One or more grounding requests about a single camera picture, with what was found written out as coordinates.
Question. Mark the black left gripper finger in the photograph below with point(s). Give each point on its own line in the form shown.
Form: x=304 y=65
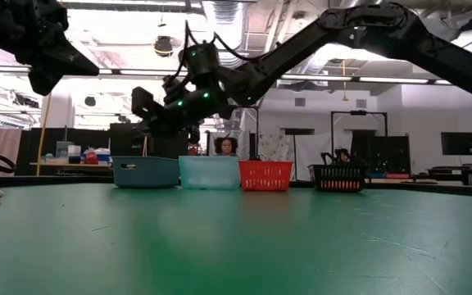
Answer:
x=41 y=86
x=72 y=65

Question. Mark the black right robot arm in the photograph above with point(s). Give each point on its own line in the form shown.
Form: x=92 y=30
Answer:
x=285 y=57

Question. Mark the white round column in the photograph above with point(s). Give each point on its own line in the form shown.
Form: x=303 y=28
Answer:
x=57 y=114

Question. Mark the person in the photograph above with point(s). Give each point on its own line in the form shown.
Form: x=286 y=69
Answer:
x=225 y=146
x=342 y=156

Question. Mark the teal translucent plastic bin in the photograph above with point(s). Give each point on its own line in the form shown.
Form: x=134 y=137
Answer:
x=209 y=172

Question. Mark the grey-blue plastic bin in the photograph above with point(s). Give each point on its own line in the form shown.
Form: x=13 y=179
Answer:
x=150 y=172

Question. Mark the blue container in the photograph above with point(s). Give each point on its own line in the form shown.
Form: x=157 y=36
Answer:
x=104 y=157

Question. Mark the black room partition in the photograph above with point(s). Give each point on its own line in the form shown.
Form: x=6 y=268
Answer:
x=92 y=141

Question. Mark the black ceiling dome device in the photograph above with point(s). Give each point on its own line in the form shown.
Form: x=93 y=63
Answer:
x=163 y=46

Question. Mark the red container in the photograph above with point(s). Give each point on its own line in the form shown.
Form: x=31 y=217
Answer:
x=91 y=157

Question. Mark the white storage box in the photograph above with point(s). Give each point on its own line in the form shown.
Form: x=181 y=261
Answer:
x=74 y=149

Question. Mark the red plastic basket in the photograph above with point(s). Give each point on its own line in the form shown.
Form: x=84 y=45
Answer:
x=265 y=176

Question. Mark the patterned white hanging cloth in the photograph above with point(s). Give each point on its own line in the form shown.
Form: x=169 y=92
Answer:
x=277 y=149

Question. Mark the wooden workbench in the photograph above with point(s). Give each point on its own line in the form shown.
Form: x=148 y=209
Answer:
x=72 y=165

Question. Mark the white hanging sheet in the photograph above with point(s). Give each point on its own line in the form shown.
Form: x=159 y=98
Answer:
x=314 y=151

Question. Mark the black plastic basket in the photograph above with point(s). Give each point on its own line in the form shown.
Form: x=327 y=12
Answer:
x=338 y=174

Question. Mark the long overhead light bar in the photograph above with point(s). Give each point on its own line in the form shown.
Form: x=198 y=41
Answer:
x=383 y=80

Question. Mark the black equipment panel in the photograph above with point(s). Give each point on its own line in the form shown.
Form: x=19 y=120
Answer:
x=387 y=149

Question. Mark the black computer monitor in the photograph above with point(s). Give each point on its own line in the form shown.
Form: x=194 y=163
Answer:
x=460 y=143

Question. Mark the black desk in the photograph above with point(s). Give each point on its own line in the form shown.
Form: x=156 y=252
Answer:
x=465 y=174

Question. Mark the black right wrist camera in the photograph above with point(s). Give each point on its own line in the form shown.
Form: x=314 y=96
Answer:
x=146 y=102

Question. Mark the silver spiral ceiling duct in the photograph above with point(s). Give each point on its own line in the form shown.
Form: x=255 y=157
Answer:
x=225 y=12

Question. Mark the black stand frame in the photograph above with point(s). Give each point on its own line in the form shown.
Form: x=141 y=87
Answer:
x=359 y=112

